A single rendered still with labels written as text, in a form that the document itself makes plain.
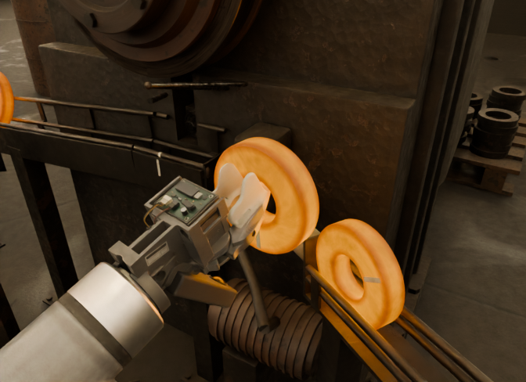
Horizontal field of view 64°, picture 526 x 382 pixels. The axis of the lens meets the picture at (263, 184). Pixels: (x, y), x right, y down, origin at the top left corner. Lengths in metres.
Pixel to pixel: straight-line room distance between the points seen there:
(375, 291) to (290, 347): 0.26
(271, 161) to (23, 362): 0.31
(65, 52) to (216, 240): 0.85
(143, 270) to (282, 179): 0.19
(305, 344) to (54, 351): 0.47
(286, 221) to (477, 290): 1.32
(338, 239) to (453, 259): 1.31
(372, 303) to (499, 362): 1.01
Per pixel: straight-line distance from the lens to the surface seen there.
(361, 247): 0.57
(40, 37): 3.75
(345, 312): 0.63
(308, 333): 0.78
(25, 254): 2.00
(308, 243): 0.66
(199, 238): 0.43
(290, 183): 0.49
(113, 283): 0.42
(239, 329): 0.82
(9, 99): 1.46
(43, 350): 0.42
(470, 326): 1.64
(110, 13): 0.79
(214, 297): 0.52
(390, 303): 0.57
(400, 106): 0.76
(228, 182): 0.52
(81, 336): 0.41
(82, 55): 1.17
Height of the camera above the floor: 1.12
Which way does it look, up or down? 30 degrees down
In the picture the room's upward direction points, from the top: straight up
